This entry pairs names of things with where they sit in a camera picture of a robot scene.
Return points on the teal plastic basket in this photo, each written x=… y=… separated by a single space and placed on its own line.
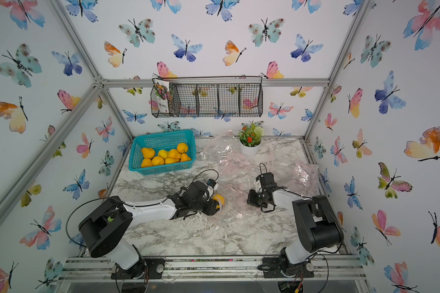
x=161 y=141

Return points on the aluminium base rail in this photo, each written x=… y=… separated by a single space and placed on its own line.
x=218 y=268

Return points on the yellow pear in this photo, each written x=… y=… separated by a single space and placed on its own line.
x=185 y=158
x=147 y=162
x=174 y=154
x=220 y=201
x=158 y=161

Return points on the clear bag of lemons front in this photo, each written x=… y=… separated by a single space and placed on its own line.
x=236 y=180

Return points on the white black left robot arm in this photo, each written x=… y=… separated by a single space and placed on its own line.
x=103 y=229

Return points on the white pot artificial plant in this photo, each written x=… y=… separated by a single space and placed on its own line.
x=251 y=135

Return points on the orange pear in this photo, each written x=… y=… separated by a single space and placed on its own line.
x=148 y=153

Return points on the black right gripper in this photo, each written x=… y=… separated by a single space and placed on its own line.
x=250 y=198

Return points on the yellow-green pear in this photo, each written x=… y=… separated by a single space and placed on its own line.
x=163 y=153

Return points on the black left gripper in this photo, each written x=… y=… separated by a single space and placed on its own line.
x=211 y=210

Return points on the clear zip-top bag with pears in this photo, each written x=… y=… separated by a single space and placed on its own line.
x=299 y=177

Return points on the seed packet in basket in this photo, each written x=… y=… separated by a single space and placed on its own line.
x=162 y=96

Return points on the black wire wall basket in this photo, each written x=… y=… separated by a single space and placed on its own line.
x=221 y=97

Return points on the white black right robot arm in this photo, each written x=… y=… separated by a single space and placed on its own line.
x=316 y=222

